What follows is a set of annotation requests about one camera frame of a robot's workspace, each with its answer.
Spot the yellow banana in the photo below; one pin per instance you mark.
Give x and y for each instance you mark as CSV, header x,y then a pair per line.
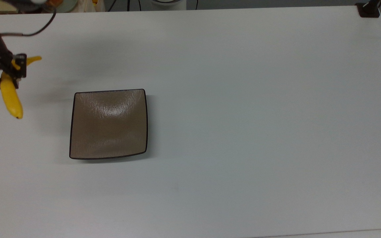
x,y
11,99

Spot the square brown ceramic plate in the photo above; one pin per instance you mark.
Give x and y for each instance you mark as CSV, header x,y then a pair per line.
x,y
108,124

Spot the pale green bowl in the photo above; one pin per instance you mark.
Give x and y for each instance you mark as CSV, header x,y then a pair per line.
x,y
61,5

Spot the beige bag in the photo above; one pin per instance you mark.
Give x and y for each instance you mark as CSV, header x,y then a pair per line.
x,y
89,6

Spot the white round base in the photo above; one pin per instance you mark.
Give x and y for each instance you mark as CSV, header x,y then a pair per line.
x,y
169,4

